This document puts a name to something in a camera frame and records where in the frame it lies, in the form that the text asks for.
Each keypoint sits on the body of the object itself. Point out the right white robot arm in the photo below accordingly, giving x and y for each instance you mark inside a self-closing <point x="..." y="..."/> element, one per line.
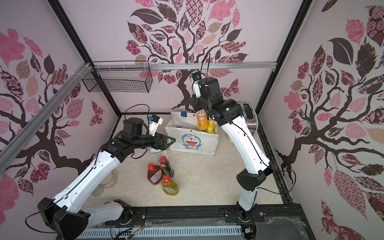
<point x="258" y="165"/>

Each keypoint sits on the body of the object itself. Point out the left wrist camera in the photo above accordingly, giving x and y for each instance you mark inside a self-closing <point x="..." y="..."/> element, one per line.
<point x="154" y="122"/>

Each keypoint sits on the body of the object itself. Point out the mint green toaster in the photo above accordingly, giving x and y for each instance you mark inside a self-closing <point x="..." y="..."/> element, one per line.
<point x="249" y="115"/>

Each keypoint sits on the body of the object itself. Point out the white bottle green cap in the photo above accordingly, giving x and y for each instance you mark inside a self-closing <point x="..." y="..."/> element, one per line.
<point x="157" y="154"/>

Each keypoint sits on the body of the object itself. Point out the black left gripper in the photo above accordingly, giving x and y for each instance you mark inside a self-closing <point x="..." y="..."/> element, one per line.
<point x="163" y="146"/>

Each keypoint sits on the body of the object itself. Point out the white canvas Doraemon shopping bag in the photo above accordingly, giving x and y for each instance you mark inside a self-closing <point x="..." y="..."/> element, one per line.
<point x="183" y="127"/>

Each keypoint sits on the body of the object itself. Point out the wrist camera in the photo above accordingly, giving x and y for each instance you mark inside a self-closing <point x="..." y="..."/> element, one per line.
<point x="154" y="122"/>
<point x="196" y="77"/>

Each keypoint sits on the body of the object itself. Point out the clear plastic cup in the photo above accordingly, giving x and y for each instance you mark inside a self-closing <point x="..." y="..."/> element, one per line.
<point x="109" y="181"/>

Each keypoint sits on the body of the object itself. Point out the orange soap bottle yellow cap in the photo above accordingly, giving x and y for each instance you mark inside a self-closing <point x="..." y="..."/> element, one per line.
<point x="202" y="119"/>
<point x="211" y="129"/>

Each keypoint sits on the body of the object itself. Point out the aluminium rail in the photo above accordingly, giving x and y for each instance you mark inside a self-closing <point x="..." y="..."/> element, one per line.
<point x="194" y="66"/>
<point x="11" y="150"/>

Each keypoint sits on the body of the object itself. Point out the black wire basket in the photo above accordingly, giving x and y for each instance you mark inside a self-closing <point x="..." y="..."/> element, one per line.
<point x="120" y="77"/>

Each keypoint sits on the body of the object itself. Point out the aluminium rail back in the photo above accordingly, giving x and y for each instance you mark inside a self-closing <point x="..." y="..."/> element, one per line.
<point x="194" y="66"/>

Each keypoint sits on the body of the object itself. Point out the dark green soap bottle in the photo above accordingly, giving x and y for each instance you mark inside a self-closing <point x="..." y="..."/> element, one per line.
<point x="167" y="169"/>

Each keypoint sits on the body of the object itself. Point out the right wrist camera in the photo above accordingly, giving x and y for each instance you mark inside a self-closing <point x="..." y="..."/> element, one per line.
<point x="196" y="77"/>

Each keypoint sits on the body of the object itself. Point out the yellow-green soap bottle red cap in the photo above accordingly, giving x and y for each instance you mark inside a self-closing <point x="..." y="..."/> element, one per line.
<point x="169" y="186"/>

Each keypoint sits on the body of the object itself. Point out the aluminium rail left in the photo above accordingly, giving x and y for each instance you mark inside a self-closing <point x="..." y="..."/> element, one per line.
<point x="11" y="150"/>

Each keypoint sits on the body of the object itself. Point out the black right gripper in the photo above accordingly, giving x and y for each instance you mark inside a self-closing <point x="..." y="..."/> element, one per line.
<point x="197" y="103"/>

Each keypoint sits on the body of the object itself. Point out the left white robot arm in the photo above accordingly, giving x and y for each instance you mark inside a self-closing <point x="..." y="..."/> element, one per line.
<point x="87" y="177"/>

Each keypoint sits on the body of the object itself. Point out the black corner frame post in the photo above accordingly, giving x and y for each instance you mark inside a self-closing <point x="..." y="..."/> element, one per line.
<point x="71" y="32"/>

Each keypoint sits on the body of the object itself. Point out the dark red soap bottle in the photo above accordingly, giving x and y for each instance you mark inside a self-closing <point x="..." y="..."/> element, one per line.
<point x="155" y="174"/>

